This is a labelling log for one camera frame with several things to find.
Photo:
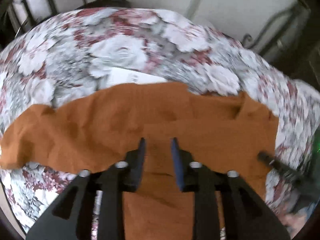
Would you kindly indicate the white paper sheet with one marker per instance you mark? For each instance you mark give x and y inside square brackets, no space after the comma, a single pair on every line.
[119,76]

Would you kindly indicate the black metal bed frame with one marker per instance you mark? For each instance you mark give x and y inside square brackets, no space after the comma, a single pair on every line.
[79,23]

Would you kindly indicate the orange baby garment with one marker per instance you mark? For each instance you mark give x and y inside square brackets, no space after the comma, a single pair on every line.
[222,132]

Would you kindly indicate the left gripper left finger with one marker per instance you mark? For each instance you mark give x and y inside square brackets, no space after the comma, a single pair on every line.
[70,215]

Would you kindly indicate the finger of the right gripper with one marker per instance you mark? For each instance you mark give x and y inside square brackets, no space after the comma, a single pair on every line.
[307,184]

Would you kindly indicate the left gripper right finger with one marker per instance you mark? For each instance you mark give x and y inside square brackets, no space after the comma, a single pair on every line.
[246,216]

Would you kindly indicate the floral bed sheet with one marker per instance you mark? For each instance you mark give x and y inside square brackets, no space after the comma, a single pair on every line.
[161,43]

